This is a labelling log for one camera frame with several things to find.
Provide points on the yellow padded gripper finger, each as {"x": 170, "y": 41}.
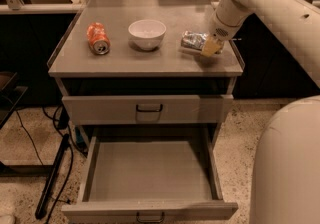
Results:
{"x": 211, "y": 46}

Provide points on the crushed silver redbull can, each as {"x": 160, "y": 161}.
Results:
{"x": 193, "y": 40}

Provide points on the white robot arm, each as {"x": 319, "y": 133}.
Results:
{"x": 286, "y": 174}

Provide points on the closed grey top drawer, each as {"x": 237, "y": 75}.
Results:
{"x": 177, "y": 109}

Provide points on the grey drawer cabinet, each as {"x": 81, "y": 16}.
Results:
{"x": 127, "y": 70}

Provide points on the crushed orange soda can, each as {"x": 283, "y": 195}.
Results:
{"x": 97, "y": 38}

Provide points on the open grey middle drawer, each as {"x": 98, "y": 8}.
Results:
{"x": 175, "y": 175}

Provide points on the white ceramic bowl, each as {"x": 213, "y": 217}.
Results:
{"x": 147, "y": 34}

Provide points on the dark side table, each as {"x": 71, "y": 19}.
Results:
{"x": 10, "y": 94}

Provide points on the black floor bar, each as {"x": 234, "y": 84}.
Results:
{"x": 50, "y": 181}

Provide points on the black top drawer handle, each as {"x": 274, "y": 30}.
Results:
{"x": 149, "y": 108}

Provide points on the black drawer handle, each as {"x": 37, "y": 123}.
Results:
{"x": 150, "y": 219}
{"x": 149, "y": 108}

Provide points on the black middle drawer handle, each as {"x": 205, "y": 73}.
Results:
{"x": 150, "y": 219}

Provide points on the white horizontal rail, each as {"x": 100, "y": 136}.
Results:
{"x": 42, "y": 9}

